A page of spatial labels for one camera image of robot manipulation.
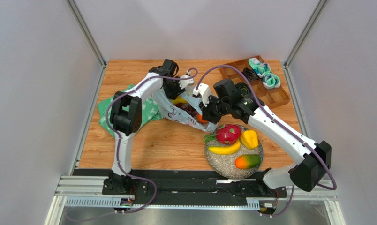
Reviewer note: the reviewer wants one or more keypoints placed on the green fake mango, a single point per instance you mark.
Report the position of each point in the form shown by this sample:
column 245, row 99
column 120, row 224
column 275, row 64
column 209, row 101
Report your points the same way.
column 247, row 161

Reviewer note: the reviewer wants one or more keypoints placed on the green white sock far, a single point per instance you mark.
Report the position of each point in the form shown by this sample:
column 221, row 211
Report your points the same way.
column 260, row 68

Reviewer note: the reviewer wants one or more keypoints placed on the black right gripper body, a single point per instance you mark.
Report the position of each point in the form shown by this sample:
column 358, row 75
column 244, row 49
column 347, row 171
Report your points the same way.
column 209, row 110

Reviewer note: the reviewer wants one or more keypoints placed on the yellow fake banana bunch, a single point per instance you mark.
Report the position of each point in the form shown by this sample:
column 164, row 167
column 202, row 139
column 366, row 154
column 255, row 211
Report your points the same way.
column 179, row 100

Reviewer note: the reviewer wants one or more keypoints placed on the green white sock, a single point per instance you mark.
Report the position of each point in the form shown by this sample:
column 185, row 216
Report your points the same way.
column 260, row 68
column 271, row 81

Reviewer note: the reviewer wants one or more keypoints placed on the dark fake grapes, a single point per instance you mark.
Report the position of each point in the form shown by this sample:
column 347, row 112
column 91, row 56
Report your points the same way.
column 190, row 110

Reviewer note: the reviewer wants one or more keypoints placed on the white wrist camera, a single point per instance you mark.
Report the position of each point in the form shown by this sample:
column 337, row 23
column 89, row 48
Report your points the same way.
column 185, row 81
column 202, row 91

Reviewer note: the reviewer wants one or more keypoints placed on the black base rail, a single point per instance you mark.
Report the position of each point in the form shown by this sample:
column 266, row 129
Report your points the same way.
column 189, row 188

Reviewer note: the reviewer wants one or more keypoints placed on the black patterned rolled sock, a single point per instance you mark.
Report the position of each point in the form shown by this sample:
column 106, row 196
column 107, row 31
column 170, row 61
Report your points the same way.
column 250, row 74

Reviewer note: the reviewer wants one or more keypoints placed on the wooden compartment tray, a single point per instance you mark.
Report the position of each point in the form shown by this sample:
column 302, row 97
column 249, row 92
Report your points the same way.
column 272, row 98

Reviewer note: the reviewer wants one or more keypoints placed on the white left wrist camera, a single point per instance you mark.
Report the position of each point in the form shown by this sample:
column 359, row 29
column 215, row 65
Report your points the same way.
column 185, row 81

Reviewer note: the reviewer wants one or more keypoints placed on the dark blue yellow rolled sock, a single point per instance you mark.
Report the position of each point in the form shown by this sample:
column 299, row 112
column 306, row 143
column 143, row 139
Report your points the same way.
column 243, row 88

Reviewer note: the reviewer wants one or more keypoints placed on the light blue plastic bag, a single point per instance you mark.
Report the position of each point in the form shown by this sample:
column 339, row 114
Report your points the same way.
column 169, row 111

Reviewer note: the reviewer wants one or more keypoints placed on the red fake dragon fruit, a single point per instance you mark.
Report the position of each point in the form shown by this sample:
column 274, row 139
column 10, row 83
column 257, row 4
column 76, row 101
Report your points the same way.
column 225, row 134

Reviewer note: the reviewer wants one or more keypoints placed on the green white sock near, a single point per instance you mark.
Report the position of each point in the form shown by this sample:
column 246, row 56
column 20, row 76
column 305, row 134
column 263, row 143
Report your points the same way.
column 271, row 81

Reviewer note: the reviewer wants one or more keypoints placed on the yellow fake bell pepper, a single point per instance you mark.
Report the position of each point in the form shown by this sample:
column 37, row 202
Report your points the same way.
column 250, row 139

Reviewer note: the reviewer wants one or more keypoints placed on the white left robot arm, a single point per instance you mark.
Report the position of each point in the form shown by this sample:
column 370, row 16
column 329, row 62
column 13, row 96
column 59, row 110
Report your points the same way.
column 124, row 117

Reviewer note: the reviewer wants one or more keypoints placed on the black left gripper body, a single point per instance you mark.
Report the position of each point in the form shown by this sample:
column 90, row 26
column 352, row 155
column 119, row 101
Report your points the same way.
column 173, row 89

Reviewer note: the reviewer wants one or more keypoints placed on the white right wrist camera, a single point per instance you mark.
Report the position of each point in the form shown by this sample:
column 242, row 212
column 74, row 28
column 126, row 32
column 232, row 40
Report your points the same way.
column 202, row 91

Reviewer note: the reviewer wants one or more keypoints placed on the orange fake fruit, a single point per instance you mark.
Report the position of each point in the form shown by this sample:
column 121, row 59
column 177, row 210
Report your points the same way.
column 200, row 119

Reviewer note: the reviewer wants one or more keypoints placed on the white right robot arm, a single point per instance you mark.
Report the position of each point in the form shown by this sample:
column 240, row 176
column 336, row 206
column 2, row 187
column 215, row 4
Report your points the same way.
column 312, row 160

